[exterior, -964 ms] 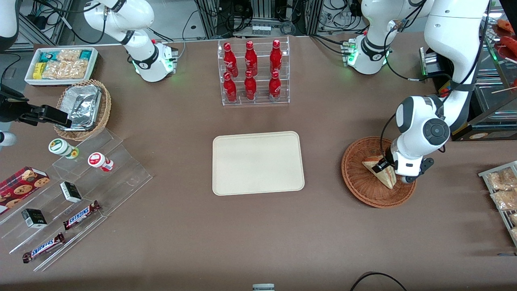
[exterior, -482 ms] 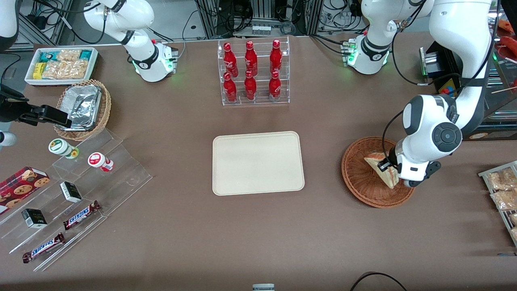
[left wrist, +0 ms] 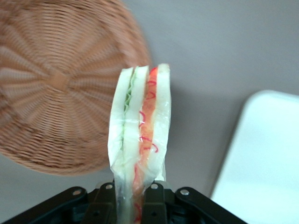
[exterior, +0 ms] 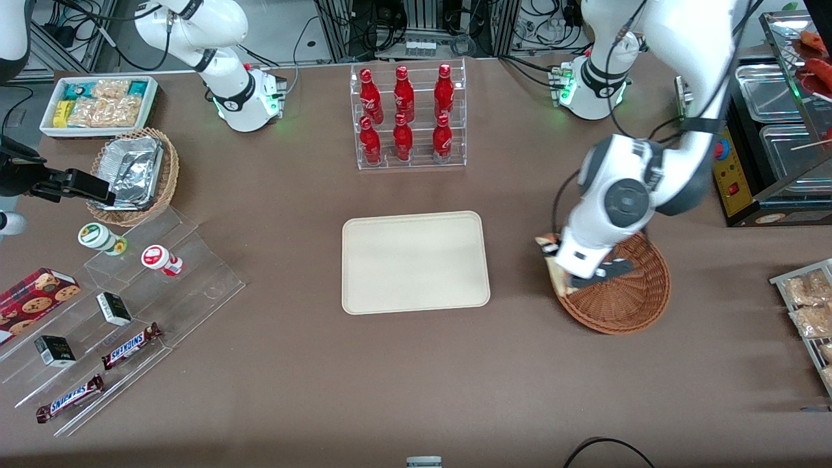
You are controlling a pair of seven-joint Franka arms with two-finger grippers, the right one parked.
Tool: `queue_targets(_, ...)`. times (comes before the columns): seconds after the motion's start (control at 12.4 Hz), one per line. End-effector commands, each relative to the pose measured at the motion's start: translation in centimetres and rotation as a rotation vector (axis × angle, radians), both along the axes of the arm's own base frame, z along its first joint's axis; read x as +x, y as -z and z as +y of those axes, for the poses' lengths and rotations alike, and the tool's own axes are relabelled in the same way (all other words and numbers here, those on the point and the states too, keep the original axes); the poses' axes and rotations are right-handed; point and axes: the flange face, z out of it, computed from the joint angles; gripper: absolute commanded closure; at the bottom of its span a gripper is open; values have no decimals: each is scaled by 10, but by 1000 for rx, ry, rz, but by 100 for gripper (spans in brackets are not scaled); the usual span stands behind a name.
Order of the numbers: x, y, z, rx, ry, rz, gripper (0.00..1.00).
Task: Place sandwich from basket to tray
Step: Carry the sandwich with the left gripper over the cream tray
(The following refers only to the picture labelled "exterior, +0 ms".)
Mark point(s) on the beige plastic tray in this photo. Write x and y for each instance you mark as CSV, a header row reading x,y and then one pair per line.
x,y
416,263

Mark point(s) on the red-capped yogurt bottle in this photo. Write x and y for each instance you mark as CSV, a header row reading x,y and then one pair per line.
x,y
157,258

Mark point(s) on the white power strip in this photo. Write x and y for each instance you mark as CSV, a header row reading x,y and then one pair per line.
x,y
420,48

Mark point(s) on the small black carton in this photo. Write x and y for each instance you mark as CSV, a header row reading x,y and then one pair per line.
x,y
55,351
114,309

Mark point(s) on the triangle sandwich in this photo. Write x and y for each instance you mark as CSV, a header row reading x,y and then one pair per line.
x,y
556,276

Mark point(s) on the red cookie box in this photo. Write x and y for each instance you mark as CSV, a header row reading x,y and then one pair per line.
x,y
36,299

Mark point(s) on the red cola bottle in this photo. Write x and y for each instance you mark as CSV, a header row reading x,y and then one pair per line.
x,y
370,144
403,142
370,97
403,96
444,94
442,142

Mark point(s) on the green-capped yogurt bottle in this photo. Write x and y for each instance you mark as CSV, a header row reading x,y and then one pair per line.
x,y
96,236

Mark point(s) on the aluminium foil container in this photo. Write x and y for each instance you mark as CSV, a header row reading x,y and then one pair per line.
x,y
130,172

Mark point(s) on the white rectangular snack bin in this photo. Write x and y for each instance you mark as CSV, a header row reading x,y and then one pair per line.
x,y
151,107

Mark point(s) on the small grey box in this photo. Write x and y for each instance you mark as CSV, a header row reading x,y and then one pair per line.
x,y
424,462

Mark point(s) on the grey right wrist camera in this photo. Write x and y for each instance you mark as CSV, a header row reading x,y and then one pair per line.
x,y
12,223

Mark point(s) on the aluminium frame rack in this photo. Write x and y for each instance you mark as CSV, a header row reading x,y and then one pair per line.
x,y
338,29

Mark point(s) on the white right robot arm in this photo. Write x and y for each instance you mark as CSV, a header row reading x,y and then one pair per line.
x,y
227,91

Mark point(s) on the clear acrylic bottle rack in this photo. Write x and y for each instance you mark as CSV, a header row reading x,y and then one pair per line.
x,y
422,166

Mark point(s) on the small clear cracker packet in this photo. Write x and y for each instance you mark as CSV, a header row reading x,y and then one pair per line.
x,y
110,88

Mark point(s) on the Snickers chocolate bar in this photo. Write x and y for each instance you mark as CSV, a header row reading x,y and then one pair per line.
x,y
130,346
70,398

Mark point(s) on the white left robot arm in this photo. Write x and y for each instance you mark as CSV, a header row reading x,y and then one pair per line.
x,y
624,201

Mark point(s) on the clear acrylic stepped stand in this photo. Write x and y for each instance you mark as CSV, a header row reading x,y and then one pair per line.
x,y
195,286

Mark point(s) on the black food warmer machine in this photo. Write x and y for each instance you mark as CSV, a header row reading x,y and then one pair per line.
x,y
731,188

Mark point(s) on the large clear cracker bag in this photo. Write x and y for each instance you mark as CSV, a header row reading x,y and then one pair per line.
x,y
107,112

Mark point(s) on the teal snack packet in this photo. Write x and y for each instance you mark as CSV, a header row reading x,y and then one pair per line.
x,y
77,91
138,88

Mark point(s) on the light wicker basket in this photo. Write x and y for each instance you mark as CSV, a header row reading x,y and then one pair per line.
x,y
170,175

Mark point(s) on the brown round wicker basket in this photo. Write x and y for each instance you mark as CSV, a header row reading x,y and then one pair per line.
x,y
624,305

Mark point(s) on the steel food pan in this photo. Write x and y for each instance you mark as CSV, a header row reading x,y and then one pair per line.
x,y
790,156
770,94

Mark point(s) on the clear fried snack packet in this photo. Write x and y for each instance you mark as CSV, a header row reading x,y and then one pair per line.
x,y
812,322
827,352
809,289

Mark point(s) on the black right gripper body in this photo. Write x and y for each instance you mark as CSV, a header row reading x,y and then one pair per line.
x,y
18,175

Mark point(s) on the yellow snack packet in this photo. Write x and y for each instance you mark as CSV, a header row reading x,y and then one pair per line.
x,y
62,114

